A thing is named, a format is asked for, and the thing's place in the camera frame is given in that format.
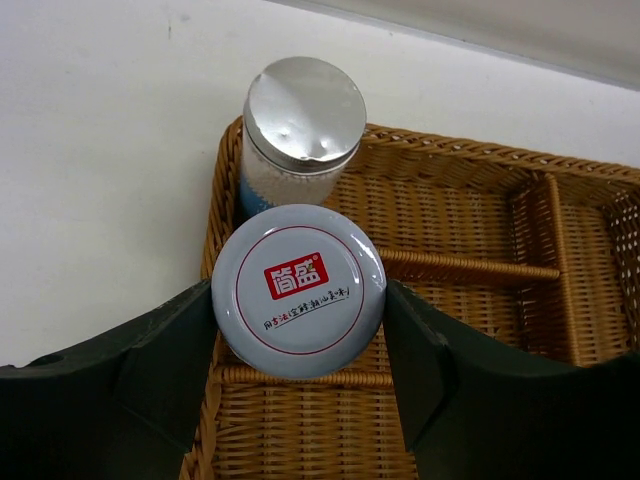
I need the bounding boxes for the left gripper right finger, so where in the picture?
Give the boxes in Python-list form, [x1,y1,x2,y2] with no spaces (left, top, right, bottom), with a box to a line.
[384,281,639,479]

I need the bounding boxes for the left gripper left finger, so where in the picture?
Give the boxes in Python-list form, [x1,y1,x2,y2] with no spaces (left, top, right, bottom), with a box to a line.
[1,280,217,479]

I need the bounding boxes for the white lid sauce jar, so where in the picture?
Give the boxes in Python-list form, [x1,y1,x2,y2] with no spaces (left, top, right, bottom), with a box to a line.
[211,204,387,380]

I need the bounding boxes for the silver lid blue jar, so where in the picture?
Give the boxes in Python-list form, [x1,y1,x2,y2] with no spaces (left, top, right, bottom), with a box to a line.
[239,56,366,217]

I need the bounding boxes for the wicker divided basket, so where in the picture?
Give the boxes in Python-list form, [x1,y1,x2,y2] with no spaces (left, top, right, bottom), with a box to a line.
[180,124,639,479]

